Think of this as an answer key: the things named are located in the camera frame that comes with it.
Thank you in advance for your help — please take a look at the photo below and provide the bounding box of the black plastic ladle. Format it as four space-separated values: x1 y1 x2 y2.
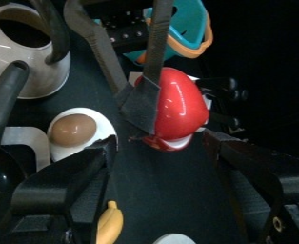
0 60 32 230

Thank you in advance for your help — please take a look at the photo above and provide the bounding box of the white toy egg, brown yolk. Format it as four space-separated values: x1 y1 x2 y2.
45 107 120 163

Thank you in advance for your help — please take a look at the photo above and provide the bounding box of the beige kettle with black handle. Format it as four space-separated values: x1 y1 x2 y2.
0 0 72 100

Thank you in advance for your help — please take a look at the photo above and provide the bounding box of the teal basket with orange rim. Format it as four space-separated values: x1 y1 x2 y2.
123 0 215 66

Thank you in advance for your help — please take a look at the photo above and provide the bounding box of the grey round disc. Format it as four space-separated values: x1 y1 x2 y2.
151 233 199 244

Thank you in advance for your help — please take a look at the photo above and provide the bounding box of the black knobbed object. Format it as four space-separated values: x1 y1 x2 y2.
195 76 251 135

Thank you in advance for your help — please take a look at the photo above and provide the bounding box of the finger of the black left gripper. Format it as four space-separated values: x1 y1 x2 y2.
120 0 176 135
62 0 131 98

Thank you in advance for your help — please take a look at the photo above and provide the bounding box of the yellow toy banana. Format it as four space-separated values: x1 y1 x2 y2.
95 200 124 244

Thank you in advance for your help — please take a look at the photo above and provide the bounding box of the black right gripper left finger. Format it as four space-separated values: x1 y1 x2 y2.
9 134 120 244

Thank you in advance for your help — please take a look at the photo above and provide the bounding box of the red toy apple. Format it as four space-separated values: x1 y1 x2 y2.
133 67 211 153

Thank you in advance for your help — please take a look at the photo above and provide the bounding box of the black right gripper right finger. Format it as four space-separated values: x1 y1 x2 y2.
203 129 299 244

